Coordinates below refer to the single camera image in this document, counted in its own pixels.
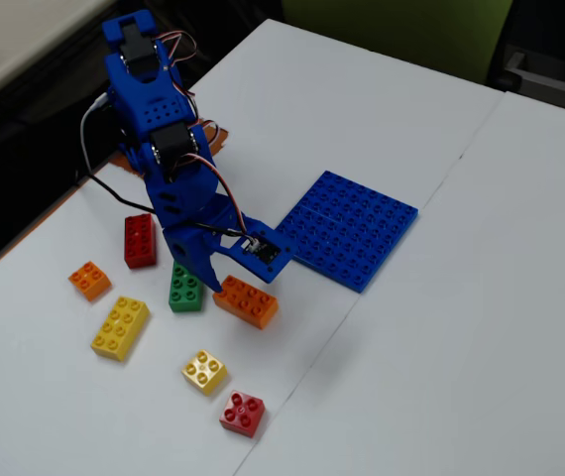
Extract red white black servo wires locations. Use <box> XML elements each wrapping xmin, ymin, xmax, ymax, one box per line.
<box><xmin>180</xmin><ymin>152</ymin><xmax>250</xmax><ymax>240</ymax></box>
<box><xmin>155</xmin><ymin>30</ymin><xmax>200</xmax><ymax>123</ymax></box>

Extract red 2x4 building block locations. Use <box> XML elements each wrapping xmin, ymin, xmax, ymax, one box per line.
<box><xmin>123</xmin><ymin>212</ymin><xmax>159</xmax><ymax>271</ymax></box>

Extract green building block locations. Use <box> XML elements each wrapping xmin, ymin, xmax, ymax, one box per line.
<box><xmin>168</xmin><ymin>260</ymin><xmax>204</xmax><ymax>314</ymax></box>

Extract dark office chair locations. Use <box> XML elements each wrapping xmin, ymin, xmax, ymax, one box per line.
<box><xmin>488</xmin><ymin>0</ymin><xmax>565</xmax><ymax>119</ymax></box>

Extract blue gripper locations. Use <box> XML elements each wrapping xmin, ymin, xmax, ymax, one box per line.
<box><xmin>162</xmin><ymin>192</ymin><xmax>247</xmax><ymax>295</ymax></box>

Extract yellow 2x4 building block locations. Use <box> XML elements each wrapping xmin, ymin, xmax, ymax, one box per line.
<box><xmin>89</xmin><ymin>296</ymin><xmax>151</xmax><ymax>363</ymax></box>

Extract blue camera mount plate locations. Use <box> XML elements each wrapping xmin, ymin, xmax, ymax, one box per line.
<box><xmin>215</xmin><ymin>216</ymin><xmax>297</xmax><ymax>285</ymax></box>

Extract white foam board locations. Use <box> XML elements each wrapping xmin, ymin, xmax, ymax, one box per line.
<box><xmin>235</xmin><ymin>90</ymin><xmax>565</xmax><ymax>476</ymax></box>
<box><xmin>0</xmin><ymin>18</ymin><xmax>506</xmax><ymax>476</ymax></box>

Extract red 2x2 building block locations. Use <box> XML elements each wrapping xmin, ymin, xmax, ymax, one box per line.
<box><xmin>218</xmin><ymin>390</ymin><xmax>266</xmax><ymax>438</ymax></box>

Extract black camera circuit board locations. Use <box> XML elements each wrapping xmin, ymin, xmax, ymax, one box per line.
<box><xmin>251</xmin><ymin>238</ymin><xmax>283</xmax><ymax>264</ymax></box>

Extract yellow 2x2 building block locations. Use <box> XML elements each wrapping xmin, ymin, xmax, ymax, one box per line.
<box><xmin>180</xmin><ymin>349</ymin><xmax>229</xmax><ymax>397</ymax></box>

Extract blue 8x8 studded baseplate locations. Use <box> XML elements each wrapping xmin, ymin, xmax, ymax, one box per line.
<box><xmin>275</xmin><ymin>170</ymin><xmax>419</xmax><ymax>295</ymax></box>

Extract orange 2x2 building block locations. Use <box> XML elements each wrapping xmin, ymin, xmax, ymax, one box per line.
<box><xmin>67</xmin><ymin>260</ymin><xmax>113</xmax><ymax>302</ymax></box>

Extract orange 2x4 building block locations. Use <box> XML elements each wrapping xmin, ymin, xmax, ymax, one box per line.
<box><xmin>211</xmin><ymin>275</ymin><xmax>280</xmax><ymax>331</ymax></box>

